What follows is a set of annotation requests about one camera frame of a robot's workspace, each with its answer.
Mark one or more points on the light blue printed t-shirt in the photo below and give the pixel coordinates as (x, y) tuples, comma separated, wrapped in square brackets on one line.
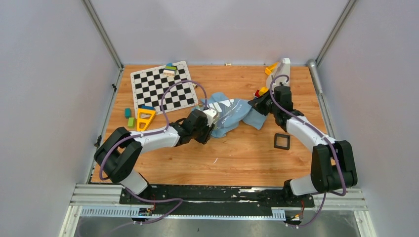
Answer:
[(231, 112)]

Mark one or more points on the blue toy block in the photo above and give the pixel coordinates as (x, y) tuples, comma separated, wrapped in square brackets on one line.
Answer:
[(149, 108)]

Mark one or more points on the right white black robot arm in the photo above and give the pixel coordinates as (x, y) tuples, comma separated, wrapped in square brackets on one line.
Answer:
[(332, 166)]

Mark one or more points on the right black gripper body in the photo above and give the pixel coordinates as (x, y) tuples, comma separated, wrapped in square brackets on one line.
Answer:
[(266, 105)]

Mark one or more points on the orange plastic piece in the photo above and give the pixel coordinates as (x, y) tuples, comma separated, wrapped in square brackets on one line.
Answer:
[(268, 70)]

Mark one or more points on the colourful toy block train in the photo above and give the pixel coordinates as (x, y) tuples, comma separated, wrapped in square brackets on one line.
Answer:
[(260, 92)]

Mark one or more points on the stacked toy blocks on checkerboard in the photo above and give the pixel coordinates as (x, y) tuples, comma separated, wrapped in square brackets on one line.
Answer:
[(170, 70)]

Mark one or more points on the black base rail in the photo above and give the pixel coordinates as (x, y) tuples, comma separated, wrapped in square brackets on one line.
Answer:
[(200, 200)]

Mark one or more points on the right black square frame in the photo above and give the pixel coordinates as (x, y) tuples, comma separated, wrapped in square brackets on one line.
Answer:
[(282, 141)]

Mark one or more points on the green toy block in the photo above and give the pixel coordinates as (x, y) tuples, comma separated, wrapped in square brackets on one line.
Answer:
[(131, 122)]

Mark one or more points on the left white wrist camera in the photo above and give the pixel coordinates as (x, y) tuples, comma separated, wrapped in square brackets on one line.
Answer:
[(212, 116)]

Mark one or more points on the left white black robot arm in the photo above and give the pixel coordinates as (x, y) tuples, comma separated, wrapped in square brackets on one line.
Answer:
[(118, 155)]

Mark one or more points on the white wedge stand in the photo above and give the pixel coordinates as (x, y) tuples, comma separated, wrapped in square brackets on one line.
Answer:
[(280, 75)]

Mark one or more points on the yellow triangle toy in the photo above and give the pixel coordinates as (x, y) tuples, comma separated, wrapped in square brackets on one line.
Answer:
[(144, 118)]

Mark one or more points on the teal toy block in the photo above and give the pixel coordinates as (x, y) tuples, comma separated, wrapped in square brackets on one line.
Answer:
[(127, 113)]

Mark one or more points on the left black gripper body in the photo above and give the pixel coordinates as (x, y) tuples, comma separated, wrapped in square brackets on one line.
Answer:
[(202, 134)]

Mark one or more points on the black white checkerboard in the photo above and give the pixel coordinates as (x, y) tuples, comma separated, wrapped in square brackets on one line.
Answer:
[(151, 87)]

